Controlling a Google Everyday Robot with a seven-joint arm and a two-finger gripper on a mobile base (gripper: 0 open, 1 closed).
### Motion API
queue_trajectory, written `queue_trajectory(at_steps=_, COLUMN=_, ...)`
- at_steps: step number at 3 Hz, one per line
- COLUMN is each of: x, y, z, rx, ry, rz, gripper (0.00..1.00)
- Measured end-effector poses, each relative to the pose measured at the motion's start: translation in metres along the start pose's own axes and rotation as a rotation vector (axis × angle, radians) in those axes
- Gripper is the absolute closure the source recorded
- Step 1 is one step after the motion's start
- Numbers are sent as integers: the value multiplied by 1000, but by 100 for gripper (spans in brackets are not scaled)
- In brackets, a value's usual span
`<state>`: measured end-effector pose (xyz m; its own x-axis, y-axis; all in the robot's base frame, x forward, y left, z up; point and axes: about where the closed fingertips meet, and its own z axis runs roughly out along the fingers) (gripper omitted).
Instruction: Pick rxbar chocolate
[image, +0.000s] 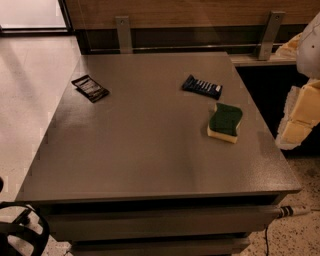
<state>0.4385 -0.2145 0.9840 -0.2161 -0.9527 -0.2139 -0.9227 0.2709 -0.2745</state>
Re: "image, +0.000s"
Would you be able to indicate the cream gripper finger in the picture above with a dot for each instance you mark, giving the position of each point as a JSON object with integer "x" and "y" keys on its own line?
{"x": 295, "y": 133}

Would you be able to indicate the black chocolate rxbar wrapper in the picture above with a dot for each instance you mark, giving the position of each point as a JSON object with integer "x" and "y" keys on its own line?
{"x": 92, "y": 90}

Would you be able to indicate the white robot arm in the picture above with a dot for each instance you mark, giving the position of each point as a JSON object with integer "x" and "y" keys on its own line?
{"x": 302, "y": 105}

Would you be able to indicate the dark blue rxbar wrapper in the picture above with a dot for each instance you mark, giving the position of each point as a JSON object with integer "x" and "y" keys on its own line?
{"x": 201, "y": 87}

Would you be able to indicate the green and yellow sponge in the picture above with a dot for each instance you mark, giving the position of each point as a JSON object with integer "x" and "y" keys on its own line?
{"x": 224, "y": 123}

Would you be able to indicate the grey table cabinet with drawers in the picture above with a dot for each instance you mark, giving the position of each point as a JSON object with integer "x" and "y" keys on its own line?
{"x": 135, "y": 174}

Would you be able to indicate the black and white cable plug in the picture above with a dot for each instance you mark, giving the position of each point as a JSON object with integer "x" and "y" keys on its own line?
{"x": 290, "y": 211}

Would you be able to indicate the right metal wall bracket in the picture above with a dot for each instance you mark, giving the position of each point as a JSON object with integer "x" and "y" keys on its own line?
{"x": 264, "y": 48}

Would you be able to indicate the metal wall bracket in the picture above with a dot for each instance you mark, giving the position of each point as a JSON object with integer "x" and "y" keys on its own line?
{"x": 264, "y": 48}
{"x": 124, "y": 34}

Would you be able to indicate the left metal wall bracket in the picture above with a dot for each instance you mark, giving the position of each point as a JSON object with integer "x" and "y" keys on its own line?
{"x": 124, "y": 34}

